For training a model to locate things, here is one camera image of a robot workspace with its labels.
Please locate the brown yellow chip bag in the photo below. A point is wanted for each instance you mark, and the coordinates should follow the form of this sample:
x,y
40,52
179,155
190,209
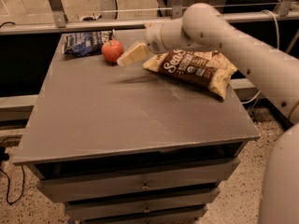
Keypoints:
x,y
209,70

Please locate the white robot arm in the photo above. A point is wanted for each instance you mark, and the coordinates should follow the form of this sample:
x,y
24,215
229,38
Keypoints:
x,y
272,71

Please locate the red apple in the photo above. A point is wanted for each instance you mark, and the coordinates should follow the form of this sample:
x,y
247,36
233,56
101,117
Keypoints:
x,y
112,50

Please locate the metal frame rail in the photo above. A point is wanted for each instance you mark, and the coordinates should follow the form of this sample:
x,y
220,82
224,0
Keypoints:
x,y
82,26

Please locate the grey drawer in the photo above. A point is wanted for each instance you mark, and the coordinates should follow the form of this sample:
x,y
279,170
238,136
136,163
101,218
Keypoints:
x,y
88,187
141,203
154,217

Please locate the grey drawer cabinet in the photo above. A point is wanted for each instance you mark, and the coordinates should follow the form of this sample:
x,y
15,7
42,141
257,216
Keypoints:
x,y
91,118

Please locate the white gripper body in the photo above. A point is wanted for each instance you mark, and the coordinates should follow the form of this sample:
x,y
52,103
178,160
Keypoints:
x,y
153,38

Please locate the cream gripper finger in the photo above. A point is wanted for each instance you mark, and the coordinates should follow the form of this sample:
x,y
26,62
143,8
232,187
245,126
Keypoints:
x,y
136,53

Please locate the middle grey drawer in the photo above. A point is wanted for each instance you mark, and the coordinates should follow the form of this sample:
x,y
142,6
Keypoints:
x,y
141,203

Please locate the top grey drawer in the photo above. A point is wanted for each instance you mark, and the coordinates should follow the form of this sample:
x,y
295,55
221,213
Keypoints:
x,y
88,187

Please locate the blue chip bag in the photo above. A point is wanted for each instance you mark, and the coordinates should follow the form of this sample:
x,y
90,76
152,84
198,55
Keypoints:
x,y
85,43

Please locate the bottom grey drawer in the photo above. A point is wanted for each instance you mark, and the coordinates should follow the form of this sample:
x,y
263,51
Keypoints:
x,y
154,217

